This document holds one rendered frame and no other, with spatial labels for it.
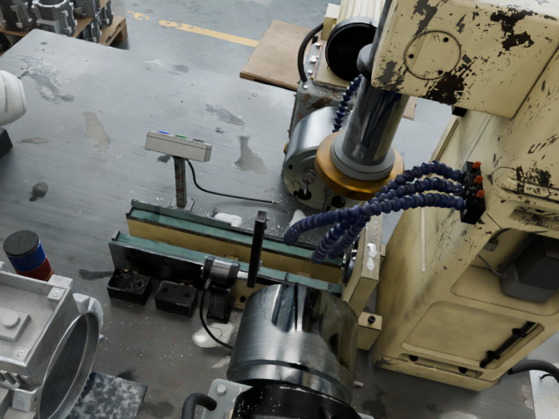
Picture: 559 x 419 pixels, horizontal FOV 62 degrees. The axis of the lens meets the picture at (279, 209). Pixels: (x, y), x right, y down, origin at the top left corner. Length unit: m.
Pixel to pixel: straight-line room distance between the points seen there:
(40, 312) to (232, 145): 1.19
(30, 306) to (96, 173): 1.04
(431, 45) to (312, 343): 0.54
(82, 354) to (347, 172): 0.55
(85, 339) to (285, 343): 0.34
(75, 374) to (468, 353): 0.86
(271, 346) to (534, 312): 0.52
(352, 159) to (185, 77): 1.25
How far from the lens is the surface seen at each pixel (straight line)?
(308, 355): 0.88
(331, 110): 1.35
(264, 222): 0.91
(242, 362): 0.91
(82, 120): 1.86
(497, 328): 1.13
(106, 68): 2.11
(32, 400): 0.64
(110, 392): 1.12
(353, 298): 1.08
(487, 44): 0.72
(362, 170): 0.90
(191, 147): 1.31
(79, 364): 0.80
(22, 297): 0.67
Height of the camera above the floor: 1.96
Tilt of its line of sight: 49 degrees down
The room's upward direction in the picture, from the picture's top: 11 degrees clockwise
